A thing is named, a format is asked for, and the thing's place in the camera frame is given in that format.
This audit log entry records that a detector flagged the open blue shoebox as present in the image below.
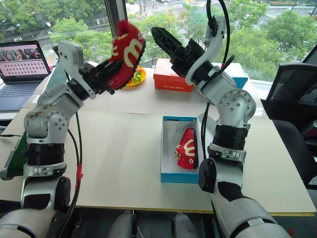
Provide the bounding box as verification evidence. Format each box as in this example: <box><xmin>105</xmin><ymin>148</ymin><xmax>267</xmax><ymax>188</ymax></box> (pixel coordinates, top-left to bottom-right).
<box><xmin>159</xmin><ymin>113</ymin><xmax>216</xmax><ymax>184</ymax></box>

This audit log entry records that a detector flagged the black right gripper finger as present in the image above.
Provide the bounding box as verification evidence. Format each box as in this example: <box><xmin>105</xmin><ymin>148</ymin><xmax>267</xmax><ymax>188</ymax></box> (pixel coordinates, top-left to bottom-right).
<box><xmin>155</xmin><ymin>39</ymin><xmax>179</xmax><ymax>60</ymax></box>
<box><xmin>151</xmin><ymin>26</ymin><xmax>184</xmax><ymax>49</ymax></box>

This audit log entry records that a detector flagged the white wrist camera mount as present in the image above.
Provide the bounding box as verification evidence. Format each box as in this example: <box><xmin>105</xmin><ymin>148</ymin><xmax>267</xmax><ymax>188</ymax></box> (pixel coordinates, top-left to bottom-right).
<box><xmin>185</xmin><ymin>16</ymin><xmax>227</xmax><ymax>85</ymax></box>
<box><xmin>53</xmin><ymin>41</ymin><xmax>98</xmax><ymax>100</ymax></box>

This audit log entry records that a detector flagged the open grey laptop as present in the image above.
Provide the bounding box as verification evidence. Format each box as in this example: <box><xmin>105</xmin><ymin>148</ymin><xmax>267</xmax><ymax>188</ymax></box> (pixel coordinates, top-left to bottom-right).
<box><xmin>0</xmin><ymin>40</ymin><xmax>53</xmax><ymax>113</ymax></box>

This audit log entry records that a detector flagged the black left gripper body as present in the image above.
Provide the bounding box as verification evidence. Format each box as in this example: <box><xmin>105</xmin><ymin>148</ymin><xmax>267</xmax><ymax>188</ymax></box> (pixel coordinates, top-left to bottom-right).
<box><xmin>79</xmin><ymin>62</ymin><xmax>116</xmax><ymax>95</ymax></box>

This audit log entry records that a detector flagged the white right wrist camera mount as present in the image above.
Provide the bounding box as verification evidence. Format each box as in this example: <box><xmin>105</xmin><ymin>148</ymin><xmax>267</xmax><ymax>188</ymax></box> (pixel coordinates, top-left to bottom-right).
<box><xmin>185</xmin><ymin>16</ymin><xmax>227</xmax><ymax>85</ymax></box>

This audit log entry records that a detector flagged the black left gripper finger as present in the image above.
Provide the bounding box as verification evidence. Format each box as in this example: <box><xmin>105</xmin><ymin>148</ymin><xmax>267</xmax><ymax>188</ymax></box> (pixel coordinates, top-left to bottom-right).
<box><xmin>101</xmin><ymin>71</ymin><xmax>128</xmax><ymax>93</ymax></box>
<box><xmin>95</xmin><ymin>59</ymin><xmax>126</xmax><ymax>75</ymax></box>

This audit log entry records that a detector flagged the orange shoebox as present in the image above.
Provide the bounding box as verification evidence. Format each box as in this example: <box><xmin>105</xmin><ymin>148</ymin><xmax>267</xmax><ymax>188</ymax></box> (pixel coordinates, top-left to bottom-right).
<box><xmin>153</xmin><ymin>58</ymin><xmax>195</xmax><ymax>93</ymax></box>

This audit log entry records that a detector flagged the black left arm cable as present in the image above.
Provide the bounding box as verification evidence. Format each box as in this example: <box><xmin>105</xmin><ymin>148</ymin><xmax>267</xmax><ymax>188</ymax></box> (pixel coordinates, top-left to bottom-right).
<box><xmin>54</xmin><ymin>71</ymin><xmax>84</xmax><ymax>231</ymax></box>

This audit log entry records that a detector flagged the grey rounded shape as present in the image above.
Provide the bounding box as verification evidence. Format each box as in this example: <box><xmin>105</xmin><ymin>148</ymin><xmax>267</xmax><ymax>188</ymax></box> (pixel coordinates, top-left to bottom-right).
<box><xmin>112</xmin><ymin>210</ymin><xmax>136</xmax><ymax>238</ymax></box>
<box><xmin>171</xmin><ymin>212</ymin><xmax>202</xmax><ymax>238</ymax></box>

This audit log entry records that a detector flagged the yellow plate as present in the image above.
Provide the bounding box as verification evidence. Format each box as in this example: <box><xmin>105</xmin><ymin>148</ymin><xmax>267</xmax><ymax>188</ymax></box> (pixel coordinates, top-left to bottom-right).
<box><xmin>125</xmin><ymin>65</ymin><xmax>147</xmax><ymax>87</ymax></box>

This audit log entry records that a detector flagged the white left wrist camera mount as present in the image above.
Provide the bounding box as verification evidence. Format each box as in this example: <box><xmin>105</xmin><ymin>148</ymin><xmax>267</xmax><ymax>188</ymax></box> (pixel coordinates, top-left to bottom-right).
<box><xmin>53</xmin><ymin>41</ymin><xmax>98</xmax><ymax>100</ymax></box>

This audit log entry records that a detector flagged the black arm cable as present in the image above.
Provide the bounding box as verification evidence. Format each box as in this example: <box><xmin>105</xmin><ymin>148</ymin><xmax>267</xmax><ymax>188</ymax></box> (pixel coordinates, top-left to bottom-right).
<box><xmin>201</xmin><ymin>0</ymin><xmax>236</xmax><ymax>172</ymax></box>
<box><xmin>54</xmin><ymin>71</ymin><xmax>84</xmax><ymax>231</ymax></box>

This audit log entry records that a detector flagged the black mesh office chair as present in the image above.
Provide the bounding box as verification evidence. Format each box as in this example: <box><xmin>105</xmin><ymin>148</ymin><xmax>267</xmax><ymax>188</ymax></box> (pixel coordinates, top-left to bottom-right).
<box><xmin>261</xmin><ymin>44</ymin><xmax>317</xmax><ymax>191</ymax></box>

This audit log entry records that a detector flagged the red cable clip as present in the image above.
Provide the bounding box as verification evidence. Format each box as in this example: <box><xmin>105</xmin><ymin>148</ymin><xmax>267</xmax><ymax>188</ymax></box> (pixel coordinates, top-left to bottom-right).
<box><xmin>75</xmin><ymin>165</ymin><xmax>84</xmax><ymax>189</ymax></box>

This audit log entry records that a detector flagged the dark window frame post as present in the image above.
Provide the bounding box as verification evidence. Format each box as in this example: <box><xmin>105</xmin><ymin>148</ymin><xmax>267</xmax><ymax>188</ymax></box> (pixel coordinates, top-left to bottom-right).
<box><xmin>103</xmin><ymin>0</ymin><xmax>130</xmax><ymax>64</ymax></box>

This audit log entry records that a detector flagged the blue box white top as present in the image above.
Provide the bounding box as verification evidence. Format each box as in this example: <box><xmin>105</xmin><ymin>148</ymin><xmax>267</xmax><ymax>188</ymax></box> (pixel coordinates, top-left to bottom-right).
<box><xmin>214</xmin><ymin>62</ymin><xmax>249</xmax><ymax>90</ymax></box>

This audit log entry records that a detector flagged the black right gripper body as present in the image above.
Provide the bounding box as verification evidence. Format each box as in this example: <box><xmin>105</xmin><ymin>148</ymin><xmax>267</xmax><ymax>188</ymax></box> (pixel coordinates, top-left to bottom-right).
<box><xmin>169</xmin><ymin>38</ymin><xmax>207</xmax><ymax>78</ymax></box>

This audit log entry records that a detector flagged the red slipper shoe white logo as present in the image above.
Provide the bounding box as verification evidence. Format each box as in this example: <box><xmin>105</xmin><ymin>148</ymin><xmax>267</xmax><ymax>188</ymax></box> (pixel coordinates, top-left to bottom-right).
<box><xmin>106</xmin><ymin>20</ymin><xmax>146</xmax><ymax>90</ymax></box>
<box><xmin>174</xmin><ymin>127</ymin><xmax>199</xmax><ymax>170</ymax></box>

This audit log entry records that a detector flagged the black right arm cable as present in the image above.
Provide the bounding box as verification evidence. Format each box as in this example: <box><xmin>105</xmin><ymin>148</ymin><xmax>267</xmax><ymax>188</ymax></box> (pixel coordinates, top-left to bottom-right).
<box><xmin>201</xmin><ymin>0</ymin><xmax>236</xmax><ymax>172</ymax></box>

